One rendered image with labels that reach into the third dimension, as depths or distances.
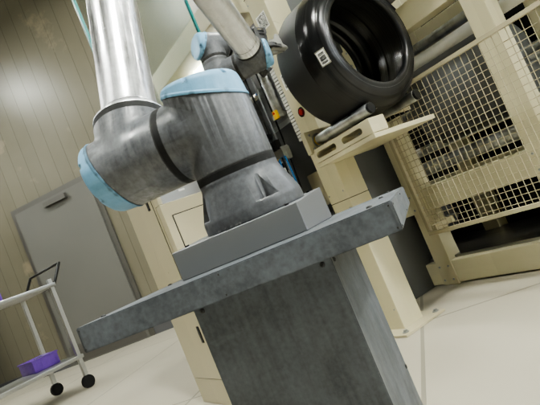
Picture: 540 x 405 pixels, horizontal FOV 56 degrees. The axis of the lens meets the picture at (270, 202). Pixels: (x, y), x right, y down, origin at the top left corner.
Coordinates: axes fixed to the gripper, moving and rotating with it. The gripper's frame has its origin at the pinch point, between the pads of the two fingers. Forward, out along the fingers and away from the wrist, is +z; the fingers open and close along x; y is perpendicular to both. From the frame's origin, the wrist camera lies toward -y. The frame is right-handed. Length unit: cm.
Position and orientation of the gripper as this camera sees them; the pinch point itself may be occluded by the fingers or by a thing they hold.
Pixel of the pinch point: (284, 50)
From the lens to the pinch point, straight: 198.6
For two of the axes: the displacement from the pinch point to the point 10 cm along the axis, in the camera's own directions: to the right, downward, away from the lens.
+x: -5.0, 2.5, 8.3
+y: -2.9, -9.5, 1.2
